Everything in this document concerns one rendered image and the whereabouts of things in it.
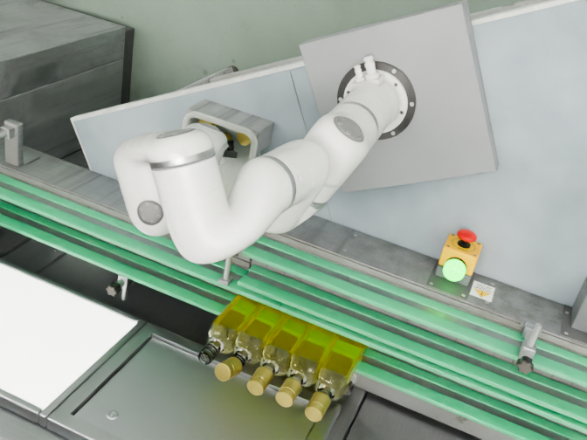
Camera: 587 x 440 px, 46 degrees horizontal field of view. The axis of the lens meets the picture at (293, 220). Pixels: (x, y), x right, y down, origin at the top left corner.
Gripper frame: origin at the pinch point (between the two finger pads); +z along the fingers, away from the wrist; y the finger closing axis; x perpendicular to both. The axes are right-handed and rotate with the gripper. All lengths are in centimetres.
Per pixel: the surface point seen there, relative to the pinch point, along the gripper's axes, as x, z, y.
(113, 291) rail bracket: -35.9, -11.7, -11.1
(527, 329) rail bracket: -14, -6, 72
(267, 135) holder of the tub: 4.8, 1.7, 9.8
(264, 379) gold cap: -34, -26, 31
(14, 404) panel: -51, -40, -11
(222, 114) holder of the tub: 6.7, -1.6, -0.1
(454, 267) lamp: -8, -3, 56
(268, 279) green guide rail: -23.1, -5.2, 20.4
